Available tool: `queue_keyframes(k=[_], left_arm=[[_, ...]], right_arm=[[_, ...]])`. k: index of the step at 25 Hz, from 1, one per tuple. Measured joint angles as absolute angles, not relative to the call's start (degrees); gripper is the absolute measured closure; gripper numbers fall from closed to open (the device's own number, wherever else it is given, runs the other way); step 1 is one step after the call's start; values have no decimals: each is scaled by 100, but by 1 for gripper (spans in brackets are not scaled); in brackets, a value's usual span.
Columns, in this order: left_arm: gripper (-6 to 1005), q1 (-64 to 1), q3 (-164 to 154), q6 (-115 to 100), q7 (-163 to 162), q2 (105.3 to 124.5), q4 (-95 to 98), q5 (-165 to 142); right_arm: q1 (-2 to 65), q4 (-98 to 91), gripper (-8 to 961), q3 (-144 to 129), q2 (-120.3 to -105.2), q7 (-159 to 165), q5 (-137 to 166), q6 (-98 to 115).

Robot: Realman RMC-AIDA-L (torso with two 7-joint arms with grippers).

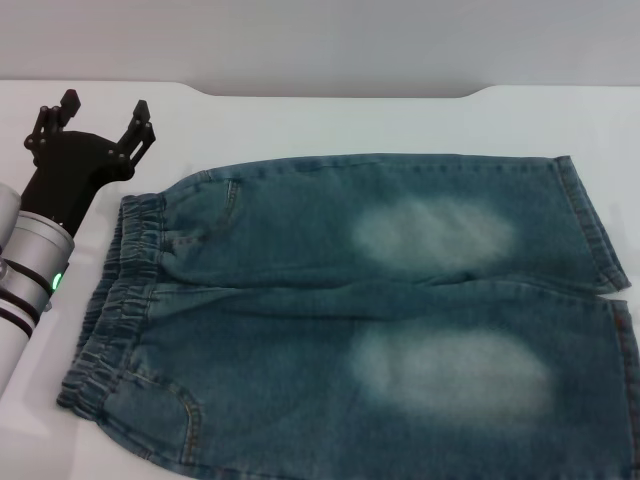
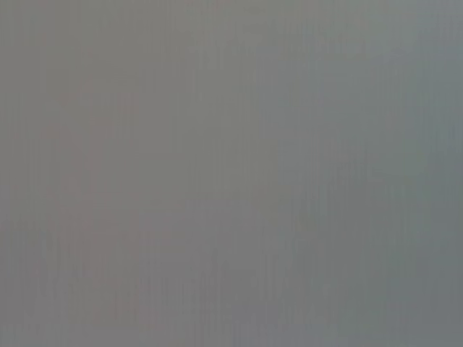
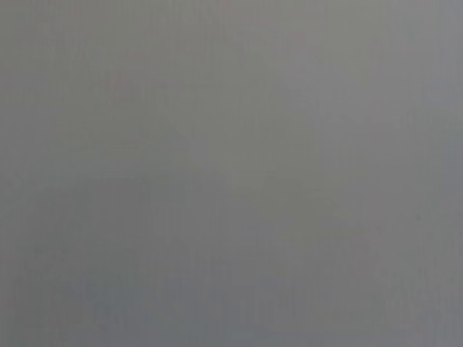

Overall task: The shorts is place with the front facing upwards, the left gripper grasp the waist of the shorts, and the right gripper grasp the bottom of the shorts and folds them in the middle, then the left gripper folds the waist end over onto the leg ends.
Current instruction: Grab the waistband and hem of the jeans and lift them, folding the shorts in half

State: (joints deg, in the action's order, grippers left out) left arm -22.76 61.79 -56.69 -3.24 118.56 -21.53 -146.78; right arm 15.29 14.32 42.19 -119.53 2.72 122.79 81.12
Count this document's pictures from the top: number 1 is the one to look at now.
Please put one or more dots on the blue denim shorts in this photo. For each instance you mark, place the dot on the blue denim shorts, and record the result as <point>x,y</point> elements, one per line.
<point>310,320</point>

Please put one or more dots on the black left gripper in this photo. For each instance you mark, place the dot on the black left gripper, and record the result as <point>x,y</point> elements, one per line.
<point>70,165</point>

